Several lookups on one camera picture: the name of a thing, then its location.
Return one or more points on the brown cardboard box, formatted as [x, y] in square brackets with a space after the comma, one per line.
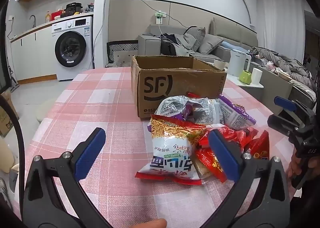
[182, 85]

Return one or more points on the grey sofa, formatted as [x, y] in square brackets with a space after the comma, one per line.
[150, 45]

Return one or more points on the green cup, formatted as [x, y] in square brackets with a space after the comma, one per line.
[245, 78]

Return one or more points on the noodle snack packet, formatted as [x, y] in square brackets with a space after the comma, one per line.
[172, 153]

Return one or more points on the white curtain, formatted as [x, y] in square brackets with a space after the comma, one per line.
[280, 23]

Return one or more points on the black pressure cooker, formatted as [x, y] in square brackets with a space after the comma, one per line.
[73, 9]

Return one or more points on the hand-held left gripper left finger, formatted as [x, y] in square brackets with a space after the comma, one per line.
[91, 153]

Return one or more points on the grey duvet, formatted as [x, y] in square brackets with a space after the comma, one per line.
[285, 65]

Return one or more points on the beige tumbler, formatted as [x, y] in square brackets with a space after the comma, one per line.
[218, 64]

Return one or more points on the white washing machine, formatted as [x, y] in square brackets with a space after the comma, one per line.
[72, 50]

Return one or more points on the grey cushion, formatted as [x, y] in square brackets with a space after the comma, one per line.
[195, 38]
[211, 44]

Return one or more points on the white electric kettle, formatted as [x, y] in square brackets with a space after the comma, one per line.
[237, 64]

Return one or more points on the pink checked tablecloth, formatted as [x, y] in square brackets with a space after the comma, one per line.
[105, 108]

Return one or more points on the yellow soap bottle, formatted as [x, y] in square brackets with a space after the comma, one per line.
[47, 18]

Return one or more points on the red box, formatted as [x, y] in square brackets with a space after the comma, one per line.
[57, 15]

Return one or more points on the purple grape candy packet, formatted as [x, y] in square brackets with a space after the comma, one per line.
[237, 115]

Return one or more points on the wall power strip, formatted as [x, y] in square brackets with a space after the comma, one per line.
[160, 16]

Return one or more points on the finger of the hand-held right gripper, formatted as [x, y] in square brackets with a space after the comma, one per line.
[285, 104]
[281, 124]

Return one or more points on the person's right hand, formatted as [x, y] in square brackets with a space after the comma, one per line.
[292, 165]

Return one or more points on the person's left hand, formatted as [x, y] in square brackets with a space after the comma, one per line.
[150, 223]

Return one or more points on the kitchen faucet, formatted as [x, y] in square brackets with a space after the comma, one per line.
[33, 19]

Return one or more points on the floor cardboard box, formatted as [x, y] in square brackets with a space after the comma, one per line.
[6, 118]

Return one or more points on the white coffee table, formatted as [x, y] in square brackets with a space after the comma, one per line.
[250, 88]

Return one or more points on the clear cracker packet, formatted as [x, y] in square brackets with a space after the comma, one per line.
[202, 168]

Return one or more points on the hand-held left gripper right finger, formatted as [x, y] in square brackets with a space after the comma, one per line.
[225, 155]

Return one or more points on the white kitchen cabinet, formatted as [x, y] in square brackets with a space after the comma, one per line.
[35, 50]

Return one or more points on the silver purple candy packet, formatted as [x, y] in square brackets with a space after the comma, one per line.
[172, 108]

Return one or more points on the white cup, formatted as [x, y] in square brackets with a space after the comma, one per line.
[256, 75]

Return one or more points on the dark clothes pile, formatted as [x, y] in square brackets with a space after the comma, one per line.
[168, 46]

